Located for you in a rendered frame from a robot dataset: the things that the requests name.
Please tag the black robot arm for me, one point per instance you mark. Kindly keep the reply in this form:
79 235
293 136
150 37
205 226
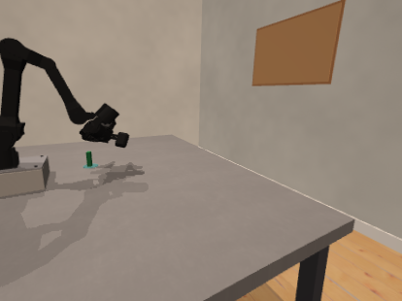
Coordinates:
13 53

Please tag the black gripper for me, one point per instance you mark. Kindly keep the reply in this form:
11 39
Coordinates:
121 138

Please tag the green rectangular post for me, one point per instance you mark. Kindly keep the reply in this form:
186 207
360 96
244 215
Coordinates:
88 159

